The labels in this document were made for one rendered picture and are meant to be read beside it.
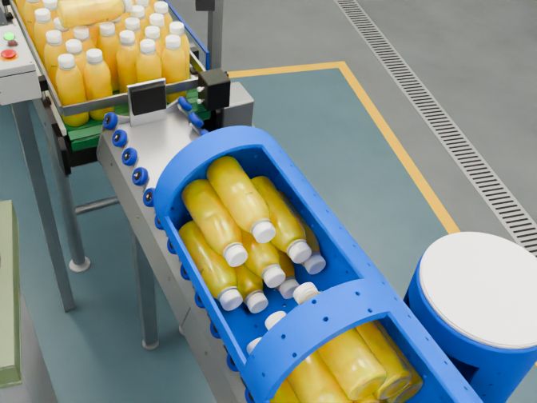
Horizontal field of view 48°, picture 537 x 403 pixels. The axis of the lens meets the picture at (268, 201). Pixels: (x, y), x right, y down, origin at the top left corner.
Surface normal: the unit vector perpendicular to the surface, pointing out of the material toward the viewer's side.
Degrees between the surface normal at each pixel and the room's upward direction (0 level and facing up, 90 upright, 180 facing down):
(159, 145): 0
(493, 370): 88
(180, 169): 44
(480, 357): 90
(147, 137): 0
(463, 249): 0
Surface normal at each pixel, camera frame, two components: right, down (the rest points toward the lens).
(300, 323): -0.38, -0.47
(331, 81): 0.08, -0.71
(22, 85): 0.46, 0.66
